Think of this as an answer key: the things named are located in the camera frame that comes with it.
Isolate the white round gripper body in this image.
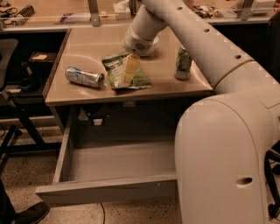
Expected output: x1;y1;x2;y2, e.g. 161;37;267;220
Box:
122;26;156;56

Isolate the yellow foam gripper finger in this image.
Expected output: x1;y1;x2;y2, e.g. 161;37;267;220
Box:
122;53;140;84

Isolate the green jalapeno chip bag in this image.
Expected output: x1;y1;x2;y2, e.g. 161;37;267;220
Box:
101;53;151;90

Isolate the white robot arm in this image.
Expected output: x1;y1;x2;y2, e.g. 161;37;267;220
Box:
123;0;280;224

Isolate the open grey drawer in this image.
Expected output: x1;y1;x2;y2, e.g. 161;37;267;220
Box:
35;102;179;208

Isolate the white ceramic bowl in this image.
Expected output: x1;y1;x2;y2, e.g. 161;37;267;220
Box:
145;36;159;56

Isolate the white tissue box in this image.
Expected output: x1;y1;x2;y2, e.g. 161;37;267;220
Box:
113;0;131;20

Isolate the upright green soda can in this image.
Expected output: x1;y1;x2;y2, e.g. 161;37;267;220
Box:
174;46;193;81

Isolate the crushed silver soda can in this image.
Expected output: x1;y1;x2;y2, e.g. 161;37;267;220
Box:
65;66;105;88

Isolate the black box on shelf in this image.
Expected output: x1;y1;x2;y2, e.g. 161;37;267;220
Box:
28;52;57;77

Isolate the grey office chair left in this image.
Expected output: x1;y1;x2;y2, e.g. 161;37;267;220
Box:
0;38;18;171

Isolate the black office chair right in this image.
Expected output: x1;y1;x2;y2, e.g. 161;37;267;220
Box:
264;142;280;219

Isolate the black shoe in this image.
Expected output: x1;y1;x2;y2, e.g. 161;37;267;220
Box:
10;201;49;224

